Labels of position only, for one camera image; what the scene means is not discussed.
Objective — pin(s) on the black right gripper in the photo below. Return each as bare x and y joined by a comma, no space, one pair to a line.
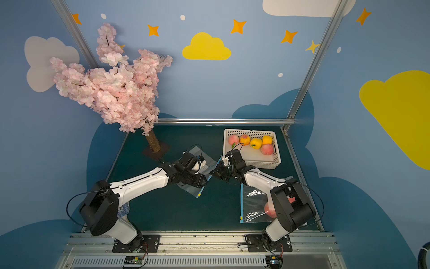
223,171

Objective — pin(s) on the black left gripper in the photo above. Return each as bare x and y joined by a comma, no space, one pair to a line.
197,178

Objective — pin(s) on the clear zip-top bag blue zipper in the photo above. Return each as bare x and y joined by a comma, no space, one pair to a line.
252,205

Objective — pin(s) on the pink peach with leaf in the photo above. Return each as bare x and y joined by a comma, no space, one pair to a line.
270,210

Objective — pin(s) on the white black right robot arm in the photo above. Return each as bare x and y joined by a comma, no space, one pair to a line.
286,197

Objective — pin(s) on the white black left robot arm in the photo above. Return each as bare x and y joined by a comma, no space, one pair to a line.
100,208

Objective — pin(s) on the yellow peach back middle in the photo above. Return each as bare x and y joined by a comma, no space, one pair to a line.
256,143

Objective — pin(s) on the yellow peach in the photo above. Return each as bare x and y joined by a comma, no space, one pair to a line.
267,140
256,143

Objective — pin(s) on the yellow peach back right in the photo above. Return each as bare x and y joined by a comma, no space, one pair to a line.
267,140

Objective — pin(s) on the white perforated plastic basket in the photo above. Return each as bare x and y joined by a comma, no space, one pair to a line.
254,156

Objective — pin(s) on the white blue dotted work glove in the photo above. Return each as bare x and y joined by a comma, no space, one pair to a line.
124,210

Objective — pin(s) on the pink blossom artificial tree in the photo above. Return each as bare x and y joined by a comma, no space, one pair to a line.
125,94

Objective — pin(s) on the left green circuit board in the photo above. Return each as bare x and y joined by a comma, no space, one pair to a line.
133,261

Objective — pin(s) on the aluminium frame rail back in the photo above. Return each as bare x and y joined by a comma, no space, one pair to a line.
225,121

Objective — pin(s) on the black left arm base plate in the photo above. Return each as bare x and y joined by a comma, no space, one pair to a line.
142,243

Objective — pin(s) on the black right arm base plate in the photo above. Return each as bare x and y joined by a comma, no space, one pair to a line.
262,243

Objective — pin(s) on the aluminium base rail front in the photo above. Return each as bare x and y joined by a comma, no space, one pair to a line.
203,250

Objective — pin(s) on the aluminium frame post right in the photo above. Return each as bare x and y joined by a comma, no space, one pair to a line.
328,36

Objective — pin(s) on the aluminium frame post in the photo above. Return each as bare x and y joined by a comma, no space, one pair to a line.
328,36
69,21

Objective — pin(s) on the aluminium frame post left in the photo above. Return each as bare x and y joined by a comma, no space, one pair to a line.
69,21

